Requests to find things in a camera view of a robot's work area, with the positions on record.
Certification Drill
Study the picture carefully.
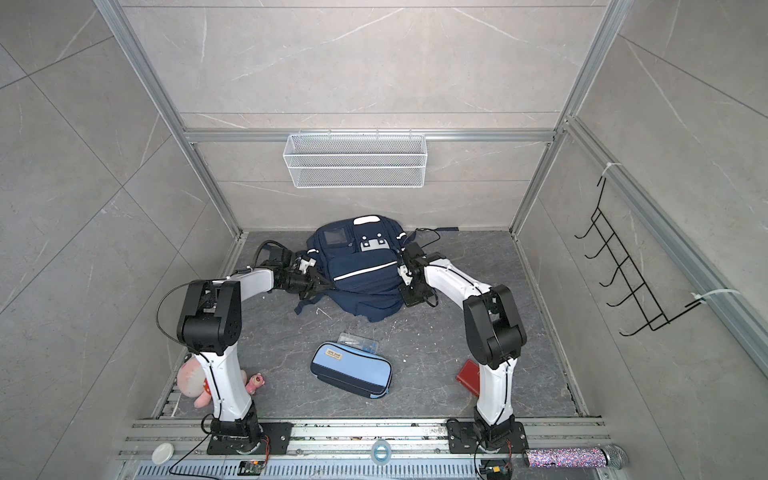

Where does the glittery purple tube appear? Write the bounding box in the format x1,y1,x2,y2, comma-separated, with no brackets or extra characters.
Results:
523,444,629,470

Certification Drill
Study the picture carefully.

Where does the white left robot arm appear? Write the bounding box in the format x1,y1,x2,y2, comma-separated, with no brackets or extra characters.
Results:
176,240,332,448

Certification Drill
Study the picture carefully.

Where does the clear plastic eraser box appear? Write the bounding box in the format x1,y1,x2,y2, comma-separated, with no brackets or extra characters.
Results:
337,332,379,354

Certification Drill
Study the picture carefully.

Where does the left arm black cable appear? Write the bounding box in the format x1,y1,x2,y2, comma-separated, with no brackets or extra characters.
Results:
251,239,289,268

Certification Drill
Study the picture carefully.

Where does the red wallet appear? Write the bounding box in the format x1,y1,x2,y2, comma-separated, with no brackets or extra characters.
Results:
456,359,480,397

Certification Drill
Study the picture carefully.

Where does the aluminium rail frame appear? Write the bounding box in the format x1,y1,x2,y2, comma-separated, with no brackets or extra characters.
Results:
116,417,623,479

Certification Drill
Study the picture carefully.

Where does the navy blue student backpack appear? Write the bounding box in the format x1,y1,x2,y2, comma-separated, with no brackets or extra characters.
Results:
295,214,417,323

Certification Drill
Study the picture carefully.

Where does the clear tape roll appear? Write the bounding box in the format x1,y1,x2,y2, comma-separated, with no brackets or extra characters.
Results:
370,439,392,466

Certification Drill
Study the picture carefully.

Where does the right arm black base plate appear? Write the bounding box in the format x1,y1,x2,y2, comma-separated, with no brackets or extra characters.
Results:
445,417,528,454

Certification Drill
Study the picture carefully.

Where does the white round cap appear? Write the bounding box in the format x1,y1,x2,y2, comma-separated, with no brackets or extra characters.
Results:
151,442,175,466

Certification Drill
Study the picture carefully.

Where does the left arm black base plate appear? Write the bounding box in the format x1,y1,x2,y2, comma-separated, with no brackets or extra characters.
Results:
206,422,293,455

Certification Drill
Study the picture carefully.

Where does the white wire mesh basket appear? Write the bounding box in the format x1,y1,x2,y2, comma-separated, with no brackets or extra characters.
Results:
283,133,428,189

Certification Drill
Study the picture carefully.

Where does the light blue pencil case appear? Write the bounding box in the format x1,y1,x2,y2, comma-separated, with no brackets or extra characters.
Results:
310,342,392,399

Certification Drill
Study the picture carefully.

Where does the black wire hook rack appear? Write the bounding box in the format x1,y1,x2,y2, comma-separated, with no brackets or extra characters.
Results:
574,177,706,338

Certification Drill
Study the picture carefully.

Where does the pink plush doll red dress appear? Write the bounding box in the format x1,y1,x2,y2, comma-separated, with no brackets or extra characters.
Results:
176,357,265,409

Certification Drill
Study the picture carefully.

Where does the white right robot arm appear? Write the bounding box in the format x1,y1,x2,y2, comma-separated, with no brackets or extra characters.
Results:
401,243,527,451

